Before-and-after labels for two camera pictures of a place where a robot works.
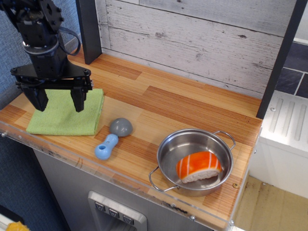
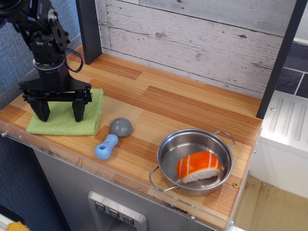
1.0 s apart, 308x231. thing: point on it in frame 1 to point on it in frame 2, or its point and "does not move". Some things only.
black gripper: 53,71 to 54,84
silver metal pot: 175,145 does not move
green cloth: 60,117 does not move
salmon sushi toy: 198,166 does not move
